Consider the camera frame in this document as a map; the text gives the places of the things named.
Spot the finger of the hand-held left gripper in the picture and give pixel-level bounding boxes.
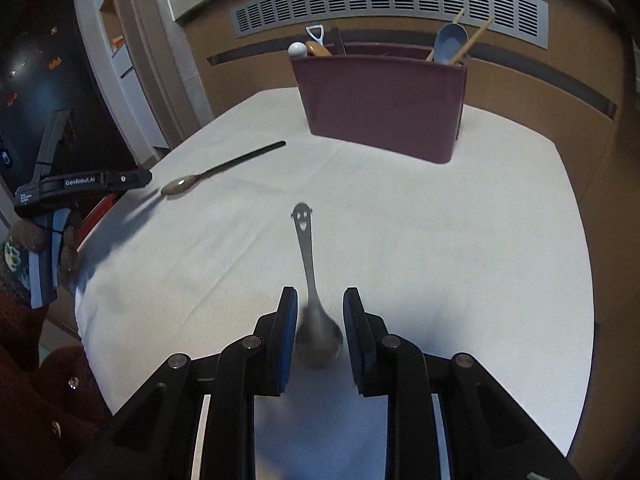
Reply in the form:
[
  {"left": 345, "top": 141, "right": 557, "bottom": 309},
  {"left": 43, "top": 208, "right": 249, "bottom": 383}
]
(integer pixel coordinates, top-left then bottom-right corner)
[{"left": 102, "top": 169, "right": 153, "bottom": 191}]

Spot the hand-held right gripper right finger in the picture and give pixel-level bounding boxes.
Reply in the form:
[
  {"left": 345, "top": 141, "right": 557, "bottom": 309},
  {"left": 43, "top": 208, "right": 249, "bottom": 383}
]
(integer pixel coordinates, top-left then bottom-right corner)
[{"left": 342, "top": 287, "right": 581, "bottom": 480}]

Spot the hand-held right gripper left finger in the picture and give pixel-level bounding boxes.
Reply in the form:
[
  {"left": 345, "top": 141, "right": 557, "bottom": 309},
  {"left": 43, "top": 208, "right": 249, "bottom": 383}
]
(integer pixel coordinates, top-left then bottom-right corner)
[{"left": 65, "top": 286, "right": 299, "bottom": 480}]

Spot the smiley-face metal spoon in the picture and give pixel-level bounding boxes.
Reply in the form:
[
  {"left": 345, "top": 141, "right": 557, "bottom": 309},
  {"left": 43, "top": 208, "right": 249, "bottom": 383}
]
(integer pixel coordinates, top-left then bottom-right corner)
[{"left": 290, "top": 202, "right": 345, "bottom": 368}]

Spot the black-handled metal spoon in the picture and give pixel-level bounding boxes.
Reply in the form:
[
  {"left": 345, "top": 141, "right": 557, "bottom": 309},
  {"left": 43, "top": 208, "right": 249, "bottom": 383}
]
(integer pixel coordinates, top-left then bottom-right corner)
[{"left": 160, "top": 140, "right": 287, "bottom": 198}]

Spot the maroon utensil holder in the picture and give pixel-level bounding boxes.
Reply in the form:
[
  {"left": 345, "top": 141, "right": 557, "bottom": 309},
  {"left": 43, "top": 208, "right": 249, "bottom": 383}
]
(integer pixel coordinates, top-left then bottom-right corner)
[{"left": 290, "top": 42, "right": 471, "bottom": 165}]

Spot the blue plastic spoon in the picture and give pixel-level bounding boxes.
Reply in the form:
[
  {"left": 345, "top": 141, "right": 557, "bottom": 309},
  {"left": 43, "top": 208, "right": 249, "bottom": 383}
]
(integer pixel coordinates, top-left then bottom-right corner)
[{"left": 432, "top": 22, "right": 469, "bottom": 66}]

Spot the wooden chopstick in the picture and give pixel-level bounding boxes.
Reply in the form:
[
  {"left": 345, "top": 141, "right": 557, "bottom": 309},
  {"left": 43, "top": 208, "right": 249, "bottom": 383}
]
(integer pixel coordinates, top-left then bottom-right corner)
[
  {"left": 450, "top": 16, "right": 494, "bottom": 66},
  {"left": 426, "top": 7, "right": 466, "bottom": 62}
]

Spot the person's left hand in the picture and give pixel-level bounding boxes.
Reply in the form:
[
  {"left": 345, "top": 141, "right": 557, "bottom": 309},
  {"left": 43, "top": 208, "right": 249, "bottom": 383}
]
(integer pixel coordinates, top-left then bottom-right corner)
[{"left": 12, "top": 212, "right": 83, "bottom": 278}]

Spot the red plastic item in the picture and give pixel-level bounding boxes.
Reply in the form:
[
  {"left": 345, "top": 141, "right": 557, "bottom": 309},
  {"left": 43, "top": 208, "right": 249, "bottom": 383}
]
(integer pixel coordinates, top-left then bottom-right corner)
[{"left": 77, "top": 192, "right": 121, "bottom": 241}]

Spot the white shelving unit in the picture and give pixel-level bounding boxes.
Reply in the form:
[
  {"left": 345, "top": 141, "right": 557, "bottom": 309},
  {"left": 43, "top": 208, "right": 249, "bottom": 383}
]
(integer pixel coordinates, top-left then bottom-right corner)
[{"left": 70, "top": 0, "right": 168, "bottom": 153}]

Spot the dark glass panel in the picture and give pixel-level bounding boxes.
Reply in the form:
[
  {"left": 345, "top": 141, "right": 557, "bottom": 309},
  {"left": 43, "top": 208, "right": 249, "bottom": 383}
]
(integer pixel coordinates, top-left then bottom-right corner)
[{"left": 0, "top": 0, "right": 148, "bottom": 191}]

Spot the dark red knit clothing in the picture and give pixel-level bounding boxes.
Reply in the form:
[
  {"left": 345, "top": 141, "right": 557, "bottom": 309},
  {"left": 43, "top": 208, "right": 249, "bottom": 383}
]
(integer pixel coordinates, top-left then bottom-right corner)
[{"left": 0, "top": 280, "right": 116, "bottom": 480}]

